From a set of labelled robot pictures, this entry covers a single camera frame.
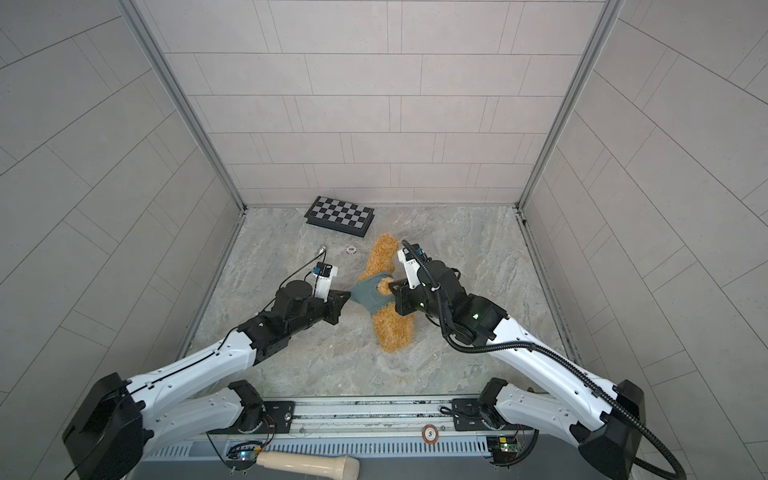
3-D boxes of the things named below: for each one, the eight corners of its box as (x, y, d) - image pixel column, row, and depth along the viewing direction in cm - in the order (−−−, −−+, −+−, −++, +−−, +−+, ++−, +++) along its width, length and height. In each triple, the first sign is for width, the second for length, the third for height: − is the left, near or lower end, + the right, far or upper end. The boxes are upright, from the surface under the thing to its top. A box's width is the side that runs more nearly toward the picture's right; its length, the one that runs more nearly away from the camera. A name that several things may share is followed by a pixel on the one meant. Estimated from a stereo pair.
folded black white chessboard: (306, 223, 113) (303, 217, 110) (320, 202, 121) (318, 195, 118) (364, 237, 109) (363, 231, 106) (375, 214, 117) (374, 207, 114)
